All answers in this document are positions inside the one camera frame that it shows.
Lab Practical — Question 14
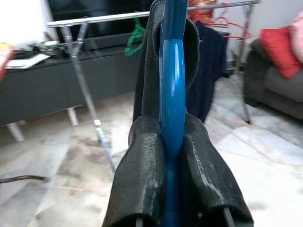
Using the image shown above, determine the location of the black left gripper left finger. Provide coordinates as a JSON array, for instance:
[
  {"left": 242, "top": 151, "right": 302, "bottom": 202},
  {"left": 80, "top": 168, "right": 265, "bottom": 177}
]
[{"left": 103, "top": 116, "right": 168, "bottom": 227}]

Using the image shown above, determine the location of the black television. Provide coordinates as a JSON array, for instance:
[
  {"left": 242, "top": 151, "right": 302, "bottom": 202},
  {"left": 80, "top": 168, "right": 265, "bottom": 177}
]
[{"left": 47, "top": 0, "right": 161, "bottom": 38}]

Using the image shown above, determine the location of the black shirt white lettering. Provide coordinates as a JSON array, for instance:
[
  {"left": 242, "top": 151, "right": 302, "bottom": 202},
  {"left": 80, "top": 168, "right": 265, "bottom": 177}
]
[{"left": 132, "top": 0, "right": 201, "bottom": 123}]

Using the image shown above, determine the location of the dark navy garment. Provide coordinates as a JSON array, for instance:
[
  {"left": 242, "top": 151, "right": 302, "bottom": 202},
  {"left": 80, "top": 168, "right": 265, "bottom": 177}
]
[{"left": 187, "top": 21, "right": 229, "bottom": 123}]

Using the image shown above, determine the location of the red gold figurine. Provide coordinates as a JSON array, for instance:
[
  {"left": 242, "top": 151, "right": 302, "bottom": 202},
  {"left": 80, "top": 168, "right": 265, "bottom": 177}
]
[{"left": 188, "top": 0, "right": 215, "bottom": 26}]

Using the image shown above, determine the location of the dark grey sofa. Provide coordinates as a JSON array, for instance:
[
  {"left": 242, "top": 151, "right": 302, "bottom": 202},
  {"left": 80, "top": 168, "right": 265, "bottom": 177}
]
[{"left": 243, "top": 37, "right": 303, "bottom": 120}]

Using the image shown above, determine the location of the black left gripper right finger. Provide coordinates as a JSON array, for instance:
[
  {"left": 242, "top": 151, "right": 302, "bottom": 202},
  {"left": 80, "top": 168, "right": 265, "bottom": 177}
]
[{"left": 181, "top": 113, "right": 255, "bottom": 227}]

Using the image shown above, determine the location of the red pillow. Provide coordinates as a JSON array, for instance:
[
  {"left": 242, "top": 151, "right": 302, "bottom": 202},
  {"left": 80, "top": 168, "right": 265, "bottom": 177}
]
[{"left": 259, "top": 26, "right": 303, "bottom": 79}]

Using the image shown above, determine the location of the black TV cabinet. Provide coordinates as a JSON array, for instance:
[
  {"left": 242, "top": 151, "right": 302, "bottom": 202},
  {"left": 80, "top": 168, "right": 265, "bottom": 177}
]
[{"left": 0, "top": 46, "right": 152, "bottom": 142}]

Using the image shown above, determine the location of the red plastic hanger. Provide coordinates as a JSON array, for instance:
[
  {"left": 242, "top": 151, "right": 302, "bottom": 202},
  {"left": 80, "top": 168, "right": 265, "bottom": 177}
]
[{"left": 208, "top": 2, "right": 253, "bottom": 40}]

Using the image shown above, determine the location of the blue plastic hanger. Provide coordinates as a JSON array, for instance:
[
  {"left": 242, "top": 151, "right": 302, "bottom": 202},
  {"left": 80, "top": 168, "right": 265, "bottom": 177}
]
[{"left": 157, "top": 0, "right": 190, "bottom": 227}]

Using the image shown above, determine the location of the silver clothes rack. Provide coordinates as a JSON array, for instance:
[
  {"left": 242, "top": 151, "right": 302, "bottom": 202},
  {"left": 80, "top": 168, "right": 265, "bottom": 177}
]
[{"left": 46, "top": 0, "right": 261, "bottom": 173}]

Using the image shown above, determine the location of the green plastic hanger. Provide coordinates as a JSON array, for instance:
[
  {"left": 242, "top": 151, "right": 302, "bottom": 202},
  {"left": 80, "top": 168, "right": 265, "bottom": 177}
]
[{"left": 125, "top": 16, "right": 145, "bottom": 57}]

